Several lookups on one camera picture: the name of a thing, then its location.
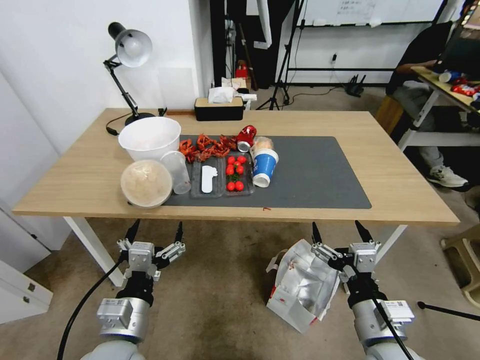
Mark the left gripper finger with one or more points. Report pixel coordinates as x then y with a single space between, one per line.
129 238
174 253

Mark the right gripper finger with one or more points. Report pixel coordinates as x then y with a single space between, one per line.
324 252
366 235

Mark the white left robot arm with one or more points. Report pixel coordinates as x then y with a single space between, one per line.
120 318

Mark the white foil food delivery bag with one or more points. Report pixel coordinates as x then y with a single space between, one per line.
300 285

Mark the clear cup with food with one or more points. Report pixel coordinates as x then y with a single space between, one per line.
264 143

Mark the round translucent lidded container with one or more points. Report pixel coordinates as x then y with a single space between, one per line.
146 183

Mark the wooden table with white legs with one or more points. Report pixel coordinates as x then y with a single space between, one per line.
393 180

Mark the dark grey desk mat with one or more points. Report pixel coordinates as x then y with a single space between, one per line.
318 176

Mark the clear plastic tray lid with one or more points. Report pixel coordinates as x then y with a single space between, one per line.
197 180

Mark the white plastic utensil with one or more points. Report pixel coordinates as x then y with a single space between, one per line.
208 180

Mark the clear plastic cup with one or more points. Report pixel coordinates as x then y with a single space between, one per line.
179 172

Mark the black tripod leg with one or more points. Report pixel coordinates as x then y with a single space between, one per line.
450 308

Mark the large white plastic bowl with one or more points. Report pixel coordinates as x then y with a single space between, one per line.
150 138

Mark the beige plastic stool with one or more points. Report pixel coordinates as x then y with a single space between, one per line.
467 258

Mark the clear plastic tomato tray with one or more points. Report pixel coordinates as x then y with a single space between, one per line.
247 180

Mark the blue and white paper cup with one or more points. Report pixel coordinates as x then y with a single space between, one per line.
263 165

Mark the red crayfish shells pile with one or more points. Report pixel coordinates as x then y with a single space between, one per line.
210 148

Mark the white drawer unit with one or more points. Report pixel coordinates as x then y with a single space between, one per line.
22 296

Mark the brown wooden box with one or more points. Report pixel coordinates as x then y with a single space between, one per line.
388 112

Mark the white cabinet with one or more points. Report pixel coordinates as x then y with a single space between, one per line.
18 168

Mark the small black clip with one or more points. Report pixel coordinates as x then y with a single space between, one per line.
162 111

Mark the red drink can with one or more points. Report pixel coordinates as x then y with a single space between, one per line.
247 137

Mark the black wifi router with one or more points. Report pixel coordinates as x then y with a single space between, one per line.
356 88

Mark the black tissue box wooden lid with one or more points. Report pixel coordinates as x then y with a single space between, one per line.
219 110

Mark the white tissue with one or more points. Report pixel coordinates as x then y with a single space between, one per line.
220 94

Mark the small white box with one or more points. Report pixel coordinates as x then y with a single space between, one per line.
250 97

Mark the red snack packets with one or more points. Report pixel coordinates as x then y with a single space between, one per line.
465 88

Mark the small blue white cup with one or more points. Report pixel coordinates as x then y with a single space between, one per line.
448 76

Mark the cardboard box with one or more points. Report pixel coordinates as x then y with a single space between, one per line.
236 83

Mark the person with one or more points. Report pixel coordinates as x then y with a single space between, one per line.
420 56

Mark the black tripod stand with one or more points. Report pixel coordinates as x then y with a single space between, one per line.
285 63

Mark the black desk lamp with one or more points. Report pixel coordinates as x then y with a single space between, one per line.
133 45

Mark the black laptop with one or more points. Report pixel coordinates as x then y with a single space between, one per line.
465 48

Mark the whiteboard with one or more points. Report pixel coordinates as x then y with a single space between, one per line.
375 11

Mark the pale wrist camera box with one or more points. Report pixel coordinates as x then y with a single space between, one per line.
363 258
141 258

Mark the wooden side table white frame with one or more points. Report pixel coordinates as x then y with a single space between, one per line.
431 80

